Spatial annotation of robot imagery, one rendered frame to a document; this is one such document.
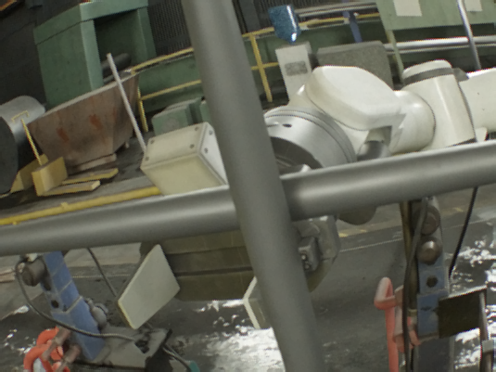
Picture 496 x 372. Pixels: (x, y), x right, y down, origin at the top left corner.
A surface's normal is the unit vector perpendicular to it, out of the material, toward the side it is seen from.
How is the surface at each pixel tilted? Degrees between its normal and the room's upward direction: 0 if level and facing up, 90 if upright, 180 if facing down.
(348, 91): 45
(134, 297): 87
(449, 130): 74
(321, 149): 56
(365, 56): 94
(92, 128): 100
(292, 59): 90
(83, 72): 90
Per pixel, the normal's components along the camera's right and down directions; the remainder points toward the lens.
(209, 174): -0.13, 0.81
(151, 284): 0.89, -0.16
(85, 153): -0.07, 0.47
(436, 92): -0.25, 0.07
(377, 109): 0.77, -0.04
